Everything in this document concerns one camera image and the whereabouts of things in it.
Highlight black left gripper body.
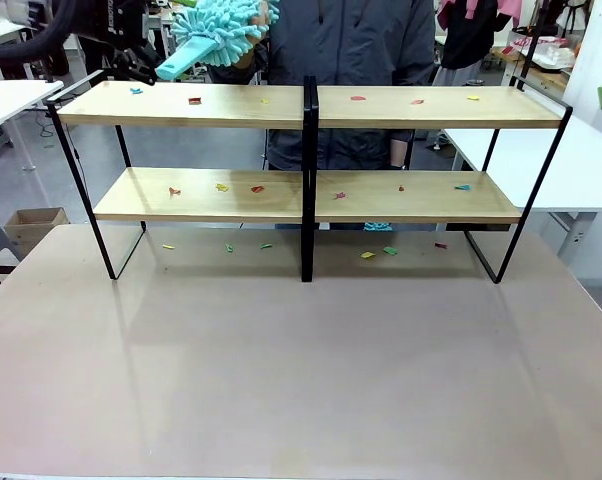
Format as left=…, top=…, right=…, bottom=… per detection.
left=73, top=0, right=155, bottom=52

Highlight light teal chenille duster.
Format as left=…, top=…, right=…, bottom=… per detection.
left=154, top=0, right=282, bottom=82

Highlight person's left forearm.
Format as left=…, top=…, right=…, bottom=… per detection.
left=388, top=128, right=415, bottom=171

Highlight person's right hand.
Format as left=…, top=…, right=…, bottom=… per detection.
left=233, top=0, right=276, bottom=70

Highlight clear plastic boxes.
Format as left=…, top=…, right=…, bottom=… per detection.
left=529, top=43, right=576, bottom=69

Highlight wooden workbench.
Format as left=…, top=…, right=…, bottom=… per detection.
left=489, top=43, right=578, bottom=92

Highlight large white table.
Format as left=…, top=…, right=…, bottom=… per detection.
left=441, top=127, right=602, bottom=261

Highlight black pole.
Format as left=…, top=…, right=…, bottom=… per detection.
left=523, top=0, right=550, bottom=72

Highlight hanging black pink garments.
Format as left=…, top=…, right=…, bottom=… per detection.
left=434, top=0, right=525, bottom=71

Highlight person in dark grey jacket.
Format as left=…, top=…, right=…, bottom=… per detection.
left=208, top=0, right=438, bottom=174

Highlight cardboard box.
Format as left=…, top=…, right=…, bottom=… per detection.
left=3, top=206, right=70, bottom=259

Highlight black frame wooden shelf rack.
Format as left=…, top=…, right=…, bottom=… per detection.
left=44, top=69, right=575, bottom=285

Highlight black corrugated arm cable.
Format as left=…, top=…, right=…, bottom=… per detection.
left=0, top=0, right=80, bottom=66

